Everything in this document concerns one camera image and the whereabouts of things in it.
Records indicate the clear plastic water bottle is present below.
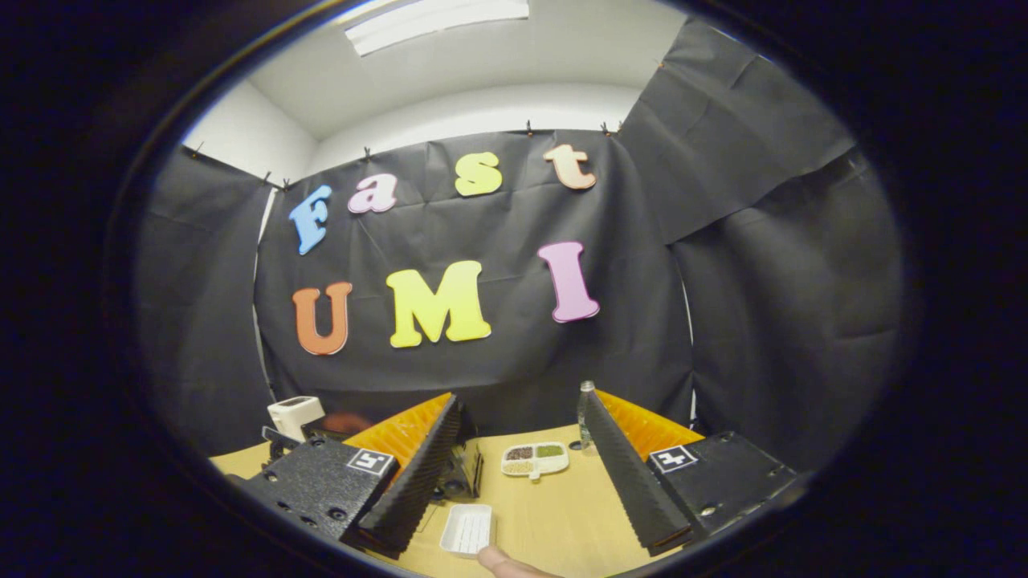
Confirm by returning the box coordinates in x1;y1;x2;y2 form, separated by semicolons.
577;381;598;449

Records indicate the white toaster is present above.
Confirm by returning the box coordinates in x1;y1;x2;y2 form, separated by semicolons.
267;396;326;442

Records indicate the white divided plate with grains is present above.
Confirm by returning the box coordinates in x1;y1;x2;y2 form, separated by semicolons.
501;442;570;481

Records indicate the black backdrop cloth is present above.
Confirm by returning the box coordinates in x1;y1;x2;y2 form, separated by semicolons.
133;16;908;474

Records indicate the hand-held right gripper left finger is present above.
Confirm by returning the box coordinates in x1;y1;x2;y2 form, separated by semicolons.
237;393;467;561

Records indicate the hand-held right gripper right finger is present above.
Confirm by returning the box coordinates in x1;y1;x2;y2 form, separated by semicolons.
580;389;800;557

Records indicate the large ceiling light panel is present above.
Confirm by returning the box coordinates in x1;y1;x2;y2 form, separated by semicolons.
345;0;531;57

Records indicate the white ribbed plastic tray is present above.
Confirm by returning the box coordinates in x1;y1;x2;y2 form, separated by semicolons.
439;503;496;559

